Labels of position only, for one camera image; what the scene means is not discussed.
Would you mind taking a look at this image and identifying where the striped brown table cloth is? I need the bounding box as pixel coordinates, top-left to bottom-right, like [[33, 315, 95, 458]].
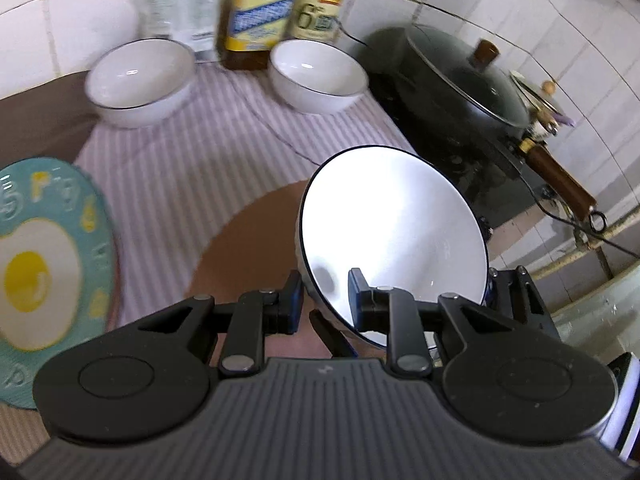
[[0, 57, 421, 466]]

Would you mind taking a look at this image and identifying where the yellow label oil bottle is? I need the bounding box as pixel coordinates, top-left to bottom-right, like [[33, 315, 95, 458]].
[[217, 0, 306, 72]]

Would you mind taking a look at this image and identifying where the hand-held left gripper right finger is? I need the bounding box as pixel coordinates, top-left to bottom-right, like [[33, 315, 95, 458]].
[[347, 267, 501, 378]]

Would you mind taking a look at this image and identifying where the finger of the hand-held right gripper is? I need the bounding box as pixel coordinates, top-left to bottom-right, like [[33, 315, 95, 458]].
[[481, 266, 557, 348], [309, 309, 358, 359]]

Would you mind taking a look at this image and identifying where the yellow cap vinegar bottle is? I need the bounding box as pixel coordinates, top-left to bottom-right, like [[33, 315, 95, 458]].
[[285, 0, 353, 44]]

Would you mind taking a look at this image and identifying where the dark wok wooden handle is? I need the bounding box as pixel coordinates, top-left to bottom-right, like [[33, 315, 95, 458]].
[[365, 22, 608, 233]]

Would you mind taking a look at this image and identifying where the white bowl black rim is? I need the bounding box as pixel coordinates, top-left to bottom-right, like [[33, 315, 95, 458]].
[[267, 39, 370, 115], [297, 145, 491, 351], [84, 39, 197, 130]]

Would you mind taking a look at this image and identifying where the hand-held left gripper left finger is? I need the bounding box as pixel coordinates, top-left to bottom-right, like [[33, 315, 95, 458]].
[[137, 270, 306, 376]]

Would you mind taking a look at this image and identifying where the blue fried egg plate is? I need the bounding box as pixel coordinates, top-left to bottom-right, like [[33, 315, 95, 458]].
[[0, 157, 121, 406]]

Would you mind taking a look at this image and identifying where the black cooker cable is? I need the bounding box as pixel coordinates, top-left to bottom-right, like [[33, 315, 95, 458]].
[[339, 29, 375, 50]]

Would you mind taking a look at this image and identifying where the glass wok lid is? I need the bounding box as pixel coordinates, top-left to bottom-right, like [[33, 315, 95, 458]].
[[404, 24, 532, 131]]

